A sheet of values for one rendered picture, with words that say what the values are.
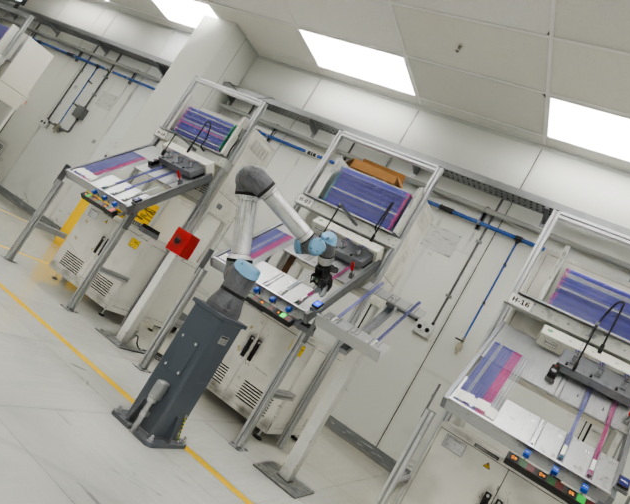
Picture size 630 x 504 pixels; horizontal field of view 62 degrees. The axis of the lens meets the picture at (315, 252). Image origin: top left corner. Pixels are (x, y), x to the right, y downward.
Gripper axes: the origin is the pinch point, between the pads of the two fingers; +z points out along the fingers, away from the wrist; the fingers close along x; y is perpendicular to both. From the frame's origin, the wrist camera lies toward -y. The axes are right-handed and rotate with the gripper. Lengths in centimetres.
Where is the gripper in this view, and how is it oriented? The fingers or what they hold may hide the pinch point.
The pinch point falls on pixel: (322, 294)
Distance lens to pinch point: 257.8
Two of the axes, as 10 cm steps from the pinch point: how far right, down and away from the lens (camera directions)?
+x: 7.9, 4.1, -4.6
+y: -6.1, 3.6, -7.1
